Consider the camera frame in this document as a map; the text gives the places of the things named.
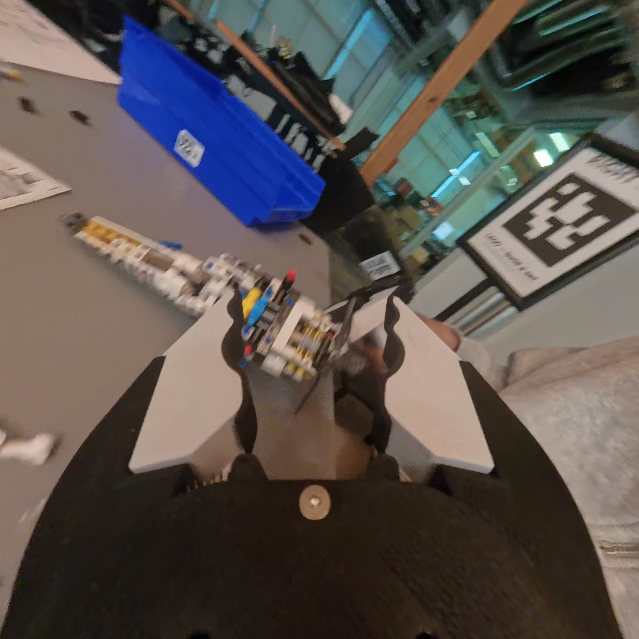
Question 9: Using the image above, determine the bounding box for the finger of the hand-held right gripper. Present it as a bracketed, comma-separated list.
[348, 291, 396, 345]

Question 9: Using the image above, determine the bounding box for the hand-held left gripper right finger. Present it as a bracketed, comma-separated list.
[373, 296, 496, 475]

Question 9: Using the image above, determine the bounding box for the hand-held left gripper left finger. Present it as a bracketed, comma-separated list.
[128, 290, 259, 475]

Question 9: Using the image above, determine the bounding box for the lego airplane body with propeller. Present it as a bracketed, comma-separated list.
[200, 269, 361, 416]

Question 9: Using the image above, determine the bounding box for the person's right forearm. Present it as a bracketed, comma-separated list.
[455, 335, 510, 390]

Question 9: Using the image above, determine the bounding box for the person's right hand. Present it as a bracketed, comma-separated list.
[417, 315, 461, 351]

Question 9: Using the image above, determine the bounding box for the framed tag sign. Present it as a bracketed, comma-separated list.
[456, 132, 639, 312]

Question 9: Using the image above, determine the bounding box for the blue plastic bin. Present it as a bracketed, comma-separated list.
[117, 14, 326, 229]

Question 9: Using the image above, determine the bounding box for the zebra sticker sheet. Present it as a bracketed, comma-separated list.
[0, 146, 73, 211]

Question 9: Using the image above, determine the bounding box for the printed paper sheet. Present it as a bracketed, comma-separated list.
[0, 0, 123, 86]

